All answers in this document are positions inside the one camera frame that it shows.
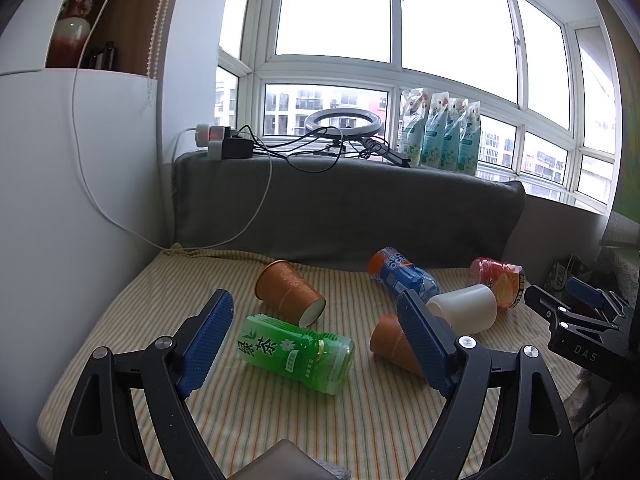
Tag white power strip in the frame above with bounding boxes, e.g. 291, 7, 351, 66
195, 124, 231, 162

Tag black cables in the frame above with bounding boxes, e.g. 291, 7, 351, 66
232, 123, 412, 175

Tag green tea bottle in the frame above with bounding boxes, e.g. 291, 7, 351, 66
236, 314, 355, 396

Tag white cabinet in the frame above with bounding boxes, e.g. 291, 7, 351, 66
0, 0, 177, 466

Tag striped mattress cover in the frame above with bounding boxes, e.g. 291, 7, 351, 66
36, 242, 584, 480

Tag ring light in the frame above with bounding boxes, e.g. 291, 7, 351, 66
304, 107, 383, 140

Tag orange paper cup near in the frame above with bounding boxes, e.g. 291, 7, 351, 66
369, 314, 424, 377

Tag red white vase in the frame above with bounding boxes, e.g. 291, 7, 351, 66
47, 0, 104, 68

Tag black power adapter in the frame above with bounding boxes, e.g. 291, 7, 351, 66
221, 136, 254, 160

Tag orange paper cup far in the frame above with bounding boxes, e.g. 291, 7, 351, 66
254, 260, 326, 327

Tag window frame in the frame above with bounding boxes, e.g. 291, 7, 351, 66
214, 0, 620, 214

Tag orange paper cup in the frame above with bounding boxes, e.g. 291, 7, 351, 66
254, 260, 326, 327
369, 314, 424, 377

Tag white charging cable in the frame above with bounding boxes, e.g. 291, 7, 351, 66
70, 0, 274, 254

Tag grey cushion backrest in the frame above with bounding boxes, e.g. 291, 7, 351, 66
172, 152, 526, 271

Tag red orange drink bottle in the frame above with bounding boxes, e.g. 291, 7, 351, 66
468, 257, 526, 309

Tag blue orange soda bottle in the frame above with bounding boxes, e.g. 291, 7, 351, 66
368, 247, 442, 304

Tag white plastic cup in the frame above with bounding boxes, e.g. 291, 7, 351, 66
426, 284, 498, 336

